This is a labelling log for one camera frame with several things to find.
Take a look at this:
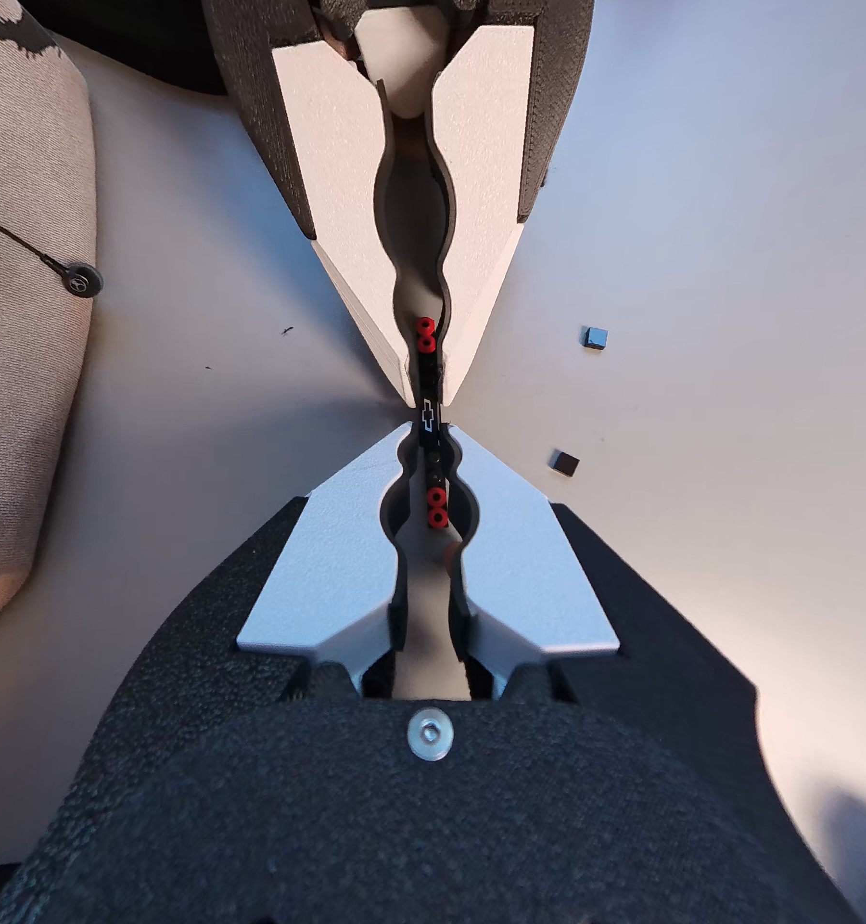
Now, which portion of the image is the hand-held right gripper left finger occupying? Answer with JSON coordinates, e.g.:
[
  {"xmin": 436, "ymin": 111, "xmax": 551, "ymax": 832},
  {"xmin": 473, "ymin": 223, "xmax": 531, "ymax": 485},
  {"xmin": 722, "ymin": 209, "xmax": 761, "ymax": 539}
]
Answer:
[{"xmin": 237, "ymin": 421, "xmax": 417, "ymax": 699}]

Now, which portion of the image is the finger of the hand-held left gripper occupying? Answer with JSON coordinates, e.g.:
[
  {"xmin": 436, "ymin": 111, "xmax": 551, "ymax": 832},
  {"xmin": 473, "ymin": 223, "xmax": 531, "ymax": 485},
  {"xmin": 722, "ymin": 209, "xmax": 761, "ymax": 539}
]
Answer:
[
  {"xmin": 270, "ymin": 43, "xmax": 416, "ymax": 407},
  {"xmin": 427, "ymin": 25, "xmax": 536, "ymax": 407}
]

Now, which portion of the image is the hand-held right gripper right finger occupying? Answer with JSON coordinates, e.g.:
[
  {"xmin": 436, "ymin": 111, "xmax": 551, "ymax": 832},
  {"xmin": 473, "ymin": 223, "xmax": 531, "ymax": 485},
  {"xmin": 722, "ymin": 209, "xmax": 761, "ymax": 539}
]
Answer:
[{"xmin": 440, "ymin": 422, "xmax": 622, "ymax": 699}]

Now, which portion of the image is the black lego plate white emblem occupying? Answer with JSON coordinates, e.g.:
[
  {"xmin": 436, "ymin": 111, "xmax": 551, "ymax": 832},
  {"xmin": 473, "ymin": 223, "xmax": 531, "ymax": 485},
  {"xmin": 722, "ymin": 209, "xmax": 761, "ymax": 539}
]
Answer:
[{"xmin": 415, "ymin": 316, "xmax": 450, "ymax": 531}]

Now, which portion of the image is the black quilted wrist rest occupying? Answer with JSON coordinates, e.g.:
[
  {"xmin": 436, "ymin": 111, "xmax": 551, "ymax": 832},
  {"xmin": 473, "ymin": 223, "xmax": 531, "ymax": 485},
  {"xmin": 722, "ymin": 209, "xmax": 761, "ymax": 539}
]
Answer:
[{"xmin": 22, "ymin": 0, "xmax": 225, "ymax": 96}]

